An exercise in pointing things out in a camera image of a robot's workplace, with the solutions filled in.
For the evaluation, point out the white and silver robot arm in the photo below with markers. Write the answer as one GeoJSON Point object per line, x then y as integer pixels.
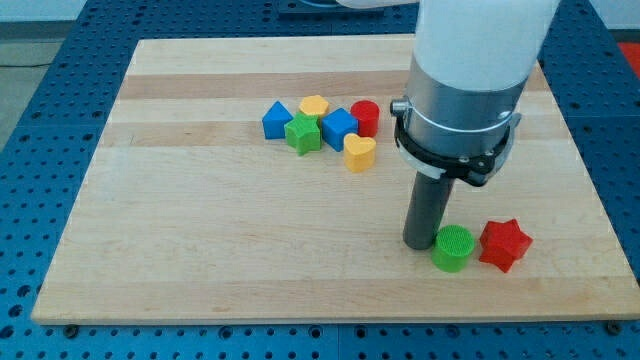
{"type": "Point", "coordinates": [470, 62]}

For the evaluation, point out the yellow heart block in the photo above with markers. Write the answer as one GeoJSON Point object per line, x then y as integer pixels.
{"type": "Point", "coordinates": [359, 152]}

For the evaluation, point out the green star block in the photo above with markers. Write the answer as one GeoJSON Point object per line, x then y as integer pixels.
{"type": "Point", "coordinates": [303, 134]}

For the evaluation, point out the blue cube block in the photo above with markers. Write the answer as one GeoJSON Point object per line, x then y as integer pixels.
{"type": "Point", "coordinates": [335, 126]}

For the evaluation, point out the blue triangle block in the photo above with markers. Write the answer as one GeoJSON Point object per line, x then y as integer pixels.
{"type": "Point", "coordinates": [274, 121]}

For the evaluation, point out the yellow pentagon block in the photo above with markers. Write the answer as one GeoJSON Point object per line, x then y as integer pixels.
{"type": "Point", "coordinates": [314, 105]}

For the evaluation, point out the light wooden board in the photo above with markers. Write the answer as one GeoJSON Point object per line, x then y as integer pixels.
{"type": "Point", "coordinates": [188, 215]}

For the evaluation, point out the red cylinder block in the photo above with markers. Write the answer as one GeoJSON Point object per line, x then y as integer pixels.
{"type": "Point", "coordinates": [367, 113]}

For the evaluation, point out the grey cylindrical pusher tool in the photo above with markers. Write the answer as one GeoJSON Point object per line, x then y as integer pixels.
{"type": "Point", "coordinates": [428, 202]}

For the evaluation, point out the green cylinder block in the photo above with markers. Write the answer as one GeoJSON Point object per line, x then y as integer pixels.
{"type": "Point", "coordinates": [454, 245]}

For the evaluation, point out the red star block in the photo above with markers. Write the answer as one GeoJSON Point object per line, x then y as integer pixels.
{"type": "Point", "coordinates": [503, 243]}

